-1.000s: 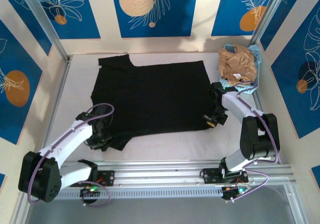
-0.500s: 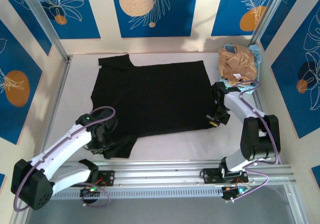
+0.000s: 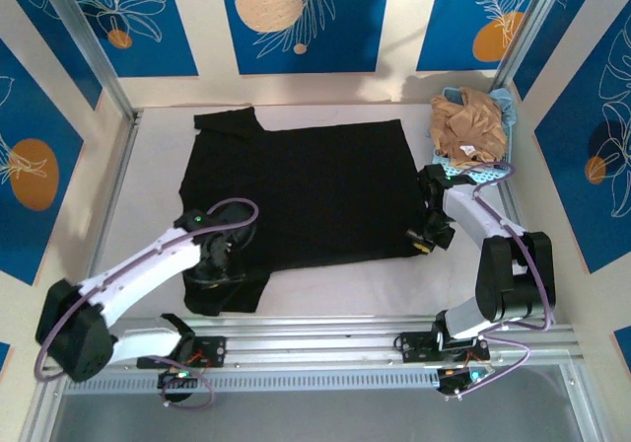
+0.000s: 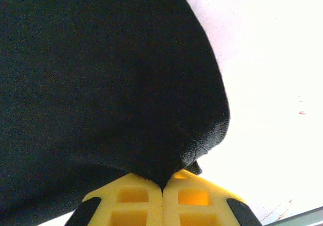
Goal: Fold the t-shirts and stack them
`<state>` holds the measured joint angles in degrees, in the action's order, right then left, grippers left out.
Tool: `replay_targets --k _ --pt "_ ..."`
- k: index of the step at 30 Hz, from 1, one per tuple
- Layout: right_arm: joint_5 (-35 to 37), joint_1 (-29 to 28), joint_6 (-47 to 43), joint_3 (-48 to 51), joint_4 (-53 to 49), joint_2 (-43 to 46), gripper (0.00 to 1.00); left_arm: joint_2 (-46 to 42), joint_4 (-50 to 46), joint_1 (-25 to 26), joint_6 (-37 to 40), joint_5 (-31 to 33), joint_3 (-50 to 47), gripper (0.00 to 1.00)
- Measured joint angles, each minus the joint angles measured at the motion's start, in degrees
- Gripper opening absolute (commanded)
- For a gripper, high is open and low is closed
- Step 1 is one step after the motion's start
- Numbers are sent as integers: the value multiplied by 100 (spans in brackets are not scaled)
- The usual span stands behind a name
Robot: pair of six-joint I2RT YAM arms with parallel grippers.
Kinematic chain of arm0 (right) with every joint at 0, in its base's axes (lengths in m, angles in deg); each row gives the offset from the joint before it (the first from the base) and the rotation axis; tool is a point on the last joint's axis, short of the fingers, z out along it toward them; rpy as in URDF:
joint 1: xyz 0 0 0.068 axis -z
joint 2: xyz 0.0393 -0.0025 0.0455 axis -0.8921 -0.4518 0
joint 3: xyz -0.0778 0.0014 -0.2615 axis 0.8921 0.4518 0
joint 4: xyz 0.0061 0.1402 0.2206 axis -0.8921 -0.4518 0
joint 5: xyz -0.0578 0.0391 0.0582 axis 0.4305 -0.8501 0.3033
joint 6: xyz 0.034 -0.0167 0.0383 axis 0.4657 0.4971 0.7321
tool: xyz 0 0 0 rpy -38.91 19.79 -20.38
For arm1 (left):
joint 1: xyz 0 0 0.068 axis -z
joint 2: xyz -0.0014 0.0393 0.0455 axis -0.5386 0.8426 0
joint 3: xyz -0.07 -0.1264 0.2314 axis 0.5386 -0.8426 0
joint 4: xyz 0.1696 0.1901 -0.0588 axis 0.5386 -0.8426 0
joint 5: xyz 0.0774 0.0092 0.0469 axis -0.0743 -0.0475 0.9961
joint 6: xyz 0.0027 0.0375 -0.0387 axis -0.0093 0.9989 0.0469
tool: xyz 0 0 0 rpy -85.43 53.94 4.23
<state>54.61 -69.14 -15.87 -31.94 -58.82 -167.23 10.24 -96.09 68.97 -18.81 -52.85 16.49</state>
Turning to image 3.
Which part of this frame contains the black t-shirt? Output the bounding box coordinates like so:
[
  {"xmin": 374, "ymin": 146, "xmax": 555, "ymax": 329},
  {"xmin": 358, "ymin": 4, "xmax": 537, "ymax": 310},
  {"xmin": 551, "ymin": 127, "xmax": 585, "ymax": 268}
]
[{"xmin": 177, "ymin": 107, "xmax": 428, "ymax": 317}]

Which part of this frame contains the light blue plastic basket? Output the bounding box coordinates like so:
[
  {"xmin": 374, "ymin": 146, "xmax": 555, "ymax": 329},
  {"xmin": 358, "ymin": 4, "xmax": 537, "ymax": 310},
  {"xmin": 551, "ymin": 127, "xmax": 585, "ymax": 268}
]
[{"xmin": 430, "ymin": 86, "xmax": 520, "ymax": 185}]

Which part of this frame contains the tan t-shirt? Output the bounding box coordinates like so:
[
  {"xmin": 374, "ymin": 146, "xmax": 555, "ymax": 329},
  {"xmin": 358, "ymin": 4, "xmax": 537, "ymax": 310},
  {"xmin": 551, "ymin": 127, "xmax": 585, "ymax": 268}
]
[{"xmin": 427, "ymin": 86, "xmax": 510, "ymax": 168}]

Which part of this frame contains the light blue t-shirt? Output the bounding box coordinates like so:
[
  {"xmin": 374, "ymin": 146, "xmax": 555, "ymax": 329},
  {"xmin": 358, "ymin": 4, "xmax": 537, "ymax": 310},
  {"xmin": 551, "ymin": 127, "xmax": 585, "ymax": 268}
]
[{"xmin": 489, "ymin": 87, "xmax": 520, "ymax": 128}]

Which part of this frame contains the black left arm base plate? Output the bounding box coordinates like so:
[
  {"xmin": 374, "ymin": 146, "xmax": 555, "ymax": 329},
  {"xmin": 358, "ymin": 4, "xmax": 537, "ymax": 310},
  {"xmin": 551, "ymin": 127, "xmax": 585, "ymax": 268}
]
[{"xmin": 136, "ymin": 334, "xmax": 229, "ymax": 371}]

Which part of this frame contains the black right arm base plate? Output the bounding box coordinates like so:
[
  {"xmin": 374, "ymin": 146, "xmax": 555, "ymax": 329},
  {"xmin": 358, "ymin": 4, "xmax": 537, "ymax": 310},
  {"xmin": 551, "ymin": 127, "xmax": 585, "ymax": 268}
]
[{"xmin": 396, "ymin": 330, "xmax": 492, "ymax": 365}]

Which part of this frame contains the aluminium rail frame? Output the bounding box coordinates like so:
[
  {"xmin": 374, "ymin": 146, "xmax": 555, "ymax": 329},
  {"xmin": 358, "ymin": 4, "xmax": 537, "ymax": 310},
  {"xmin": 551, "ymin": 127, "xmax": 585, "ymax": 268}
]
[{"xmin": 41, "ymin": 315, "xmax": 582, "ymax": 377}]

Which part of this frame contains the grey slotted cable duct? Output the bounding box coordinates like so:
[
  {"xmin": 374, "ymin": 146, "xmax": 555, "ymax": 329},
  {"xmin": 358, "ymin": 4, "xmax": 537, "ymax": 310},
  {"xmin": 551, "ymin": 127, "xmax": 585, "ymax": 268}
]
[{"xmin": 62, "ymin": 372, "xmax": 444, "ymax": 396}]

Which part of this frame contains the blue floral wall poster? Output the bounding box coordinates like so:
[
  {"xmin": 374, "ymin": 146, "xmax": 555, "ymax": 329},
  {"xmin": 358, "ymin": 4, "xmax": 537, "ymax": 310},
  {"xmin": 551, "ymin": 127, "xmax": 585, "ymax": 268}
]
[
  {"xmin": 415, "ymin": 0, "xmax": 552, "ymax": 73},
  {"xmin": 0, "ymin": 37, "xmax": 86, "ymax": 286},
  {"xmin": 217, "ymin": 0, "xmax": 393, "ymax": 76},
  {"xmin": 533, "ymin": 0, "xmax": 631, "ymax": 275},
  {"xmin": 45, "ymin": 0, "xmax": 200, "ymax": 79}
]

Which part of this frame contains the aluminium corner post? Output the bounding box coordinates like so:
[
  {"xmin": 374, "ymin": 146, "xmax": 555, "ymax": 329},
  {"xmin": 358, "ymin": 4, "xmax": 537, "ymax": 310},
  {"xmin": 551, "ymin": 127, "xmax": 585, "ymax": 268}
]
[
  {"xmin": 35, "ymin": 0, "xmax": 138, "ymax": 121},
  {"xmin": 494, "ymin": 0, "xmax": 574, "ymax": 94}
]

